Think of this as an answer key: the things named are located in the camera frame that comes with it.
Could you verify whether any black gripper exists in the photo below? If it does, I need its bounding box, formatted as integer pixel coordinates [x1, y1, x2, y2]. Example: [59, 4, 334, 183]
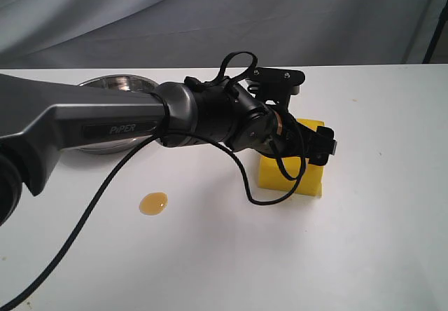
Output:
[241, 110, 337, 166]

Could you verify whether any yellow sponge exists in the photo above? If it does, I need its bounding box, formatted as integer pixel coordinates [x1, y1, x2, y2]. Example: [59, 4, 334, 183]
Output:
[258, 117, 326, 198]

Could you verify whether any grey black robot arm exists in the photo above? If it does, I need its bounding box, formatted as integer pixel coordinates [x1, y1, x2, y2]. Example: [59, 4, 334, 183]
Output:
[1, 69, 337, 221]

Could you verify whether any amber liquid spill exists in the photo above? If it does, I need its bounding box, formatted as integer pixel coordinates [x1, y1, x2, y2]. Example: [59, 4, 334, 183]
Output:
[139, 192, 168, 216]

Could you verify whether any round stainless steel dish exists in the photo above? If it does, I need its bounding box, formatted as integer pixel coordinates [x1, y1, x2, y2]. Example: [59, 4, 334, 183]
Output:
[78, 74, 158, 155]

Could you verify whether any grey backdrop cloth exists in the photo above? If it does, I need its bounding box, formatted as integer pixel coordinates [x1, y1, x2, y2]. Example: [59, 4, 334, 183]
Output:
[1, 0, 446, 69]

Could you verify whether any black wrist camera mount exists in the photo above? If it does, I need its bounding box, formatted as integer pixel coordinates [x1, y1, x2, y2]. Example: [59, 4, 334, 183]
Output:
[245, 67, 305, 109]

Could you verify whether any black cable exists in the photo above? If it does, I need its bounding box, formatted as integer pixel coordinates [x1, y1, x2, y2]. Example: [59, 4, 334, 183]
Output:
[0, 50, 309, 311]

